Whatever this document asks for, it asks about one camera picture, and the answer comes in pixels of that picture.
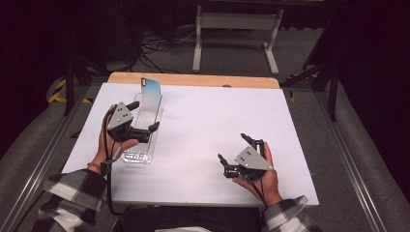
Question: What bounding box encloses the right hand-held gripper cable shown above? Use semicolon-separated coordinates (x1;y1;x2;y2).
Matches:
243;175;269;207

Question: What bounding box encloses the person's right hand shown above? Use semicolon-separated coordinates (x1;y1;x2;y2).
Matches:
232;141;284;207

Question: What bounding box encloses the white table mat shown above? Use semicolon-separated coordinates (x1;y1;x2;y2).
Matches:
61;82;320;207

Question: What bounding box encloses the iridescent phone case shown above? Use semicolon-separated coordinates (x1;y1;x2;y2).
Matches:
140;76;162;112

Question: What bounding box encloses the black metal stand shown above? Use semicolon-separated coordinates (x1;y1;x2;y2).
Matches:
279;18;342;122
61;42;110;117

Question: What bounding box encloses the left hand-held gripper cable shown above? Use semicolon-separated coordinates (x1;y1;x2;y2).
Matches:
102;109;125;217

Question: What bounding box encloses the yellow black floor tape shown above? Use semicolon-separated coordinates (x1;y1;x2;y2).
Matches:
47;78;93;104

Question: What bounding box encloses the person's left hand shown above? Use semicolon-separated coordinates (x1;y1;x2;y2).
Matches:
87;104;140;170

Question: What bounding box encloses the hand-held gripper cable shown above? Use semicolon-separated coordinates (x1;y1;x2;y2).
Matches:
243;175;269;207
102;109;125;217

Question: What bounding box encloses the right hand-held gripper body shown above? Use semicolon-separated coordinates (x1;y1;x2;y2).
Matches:
222;138;275;182

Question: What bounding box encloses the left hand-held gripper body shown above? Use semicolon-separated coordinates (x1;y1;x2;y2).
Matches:
105;101;153;144

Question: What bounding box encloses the person's lap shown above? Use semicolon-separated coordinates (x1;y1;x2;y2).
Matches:
112;206;264;232

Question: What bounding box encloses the bundle of floor cables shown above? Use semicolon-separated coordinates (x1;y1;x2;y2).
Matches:
138;28;197;75

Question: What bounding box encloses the clear plastic tray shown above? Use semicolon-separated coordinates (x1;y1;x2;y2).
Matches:
121;92;164;164

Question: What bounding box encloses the white metal desk frame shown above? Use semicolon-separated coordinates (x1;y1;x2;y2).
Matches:
191;4;284;75

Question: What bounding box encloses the aluminium floor rail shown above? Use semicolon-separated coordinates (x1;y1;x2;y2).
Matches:
313;91;399;232
0;85;101;232

